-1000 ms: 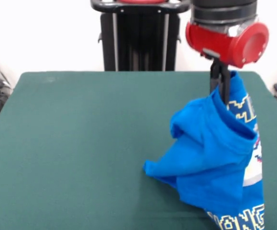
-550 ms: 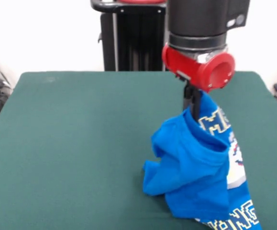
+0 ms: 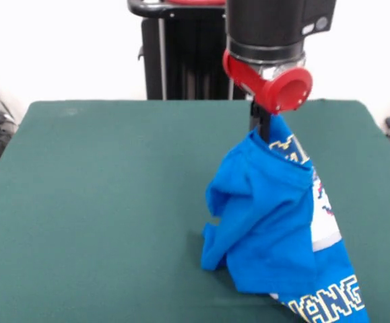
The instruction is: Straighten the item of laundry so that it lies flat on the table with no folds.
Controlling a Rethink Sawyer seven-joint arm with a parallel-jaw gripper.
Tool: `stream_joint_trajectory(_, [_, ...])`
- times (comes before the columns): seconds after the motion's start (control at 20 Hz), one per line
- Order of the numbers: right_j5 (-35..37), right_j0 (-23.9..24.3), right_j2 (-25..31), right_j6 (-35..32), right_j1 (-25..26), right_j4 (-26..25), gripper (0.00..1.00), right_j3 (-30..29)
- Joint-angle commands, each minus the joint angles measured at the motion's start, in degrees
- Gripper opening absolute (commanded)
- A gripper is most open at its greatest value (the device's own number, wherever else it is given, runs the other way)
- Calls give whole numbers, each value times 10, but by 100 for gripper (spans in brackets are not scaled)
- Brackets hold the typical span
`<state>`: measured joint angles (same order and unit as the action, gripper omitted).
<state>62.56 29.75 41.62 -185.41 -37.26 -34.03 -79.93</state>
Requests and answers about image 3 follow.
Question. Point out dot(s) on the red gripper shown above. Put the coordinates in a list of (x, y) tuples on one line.
[(272, 91)]

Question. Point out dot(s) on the blue printed t-shirt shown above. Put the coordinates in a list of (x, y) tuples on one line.
[(265, 235)]

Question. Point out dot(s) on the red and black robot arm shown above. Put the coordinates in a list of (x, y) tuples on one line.
[(268, 27)]

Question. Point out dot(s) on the dark green tablecloth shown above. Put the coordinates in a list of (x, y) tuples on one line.
[(80, 218)]

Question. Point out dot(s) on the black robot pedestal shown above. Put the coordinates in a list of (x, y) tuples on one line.
[(181, 57)]

